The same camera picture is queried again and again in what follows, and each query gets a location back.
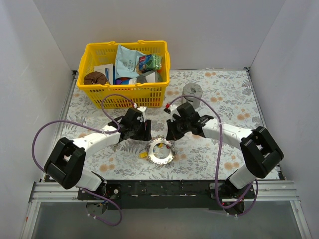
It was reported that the white blue box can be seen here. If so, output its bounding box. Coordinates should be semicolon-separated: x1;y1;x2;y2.
94;64;115;85

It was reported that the yellow plastic shopping basket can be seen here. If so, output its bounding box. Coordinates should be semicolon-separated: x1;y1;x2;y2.
77;40;170;109

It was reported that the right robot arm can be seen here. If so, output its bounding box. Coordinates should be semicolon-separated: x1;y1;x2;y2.
164;103;284;198

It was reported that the blue green sponge pack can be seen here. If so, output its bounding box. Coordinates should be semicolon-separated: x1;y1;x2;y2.
138;54;162;73

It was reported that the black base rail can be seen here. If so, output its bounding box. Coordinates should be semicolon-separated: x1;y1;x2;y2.
77;178;255;211

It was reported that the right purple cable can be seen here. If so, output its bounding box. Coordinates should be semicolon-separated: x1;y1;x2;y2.
164;96;259;217

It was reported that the light blue chips bag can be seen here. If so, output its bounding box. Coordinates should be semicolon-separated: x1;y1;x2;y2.
115;44;145;79

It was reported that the metal key organiser ring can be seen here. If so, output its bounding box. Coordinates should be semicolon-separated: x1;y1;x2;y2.
147;138;175;165

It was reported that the brown round pouch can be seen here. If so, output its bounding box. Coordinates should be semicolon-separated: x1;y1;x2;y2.
83;71;108;85

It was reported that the floral table mat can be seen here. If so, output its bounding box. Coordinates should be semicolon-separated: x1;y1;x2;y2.
61;70;263;180

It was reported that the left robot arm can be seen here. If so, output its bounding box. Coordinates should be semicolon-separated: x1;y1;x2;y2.
44;107;152;199

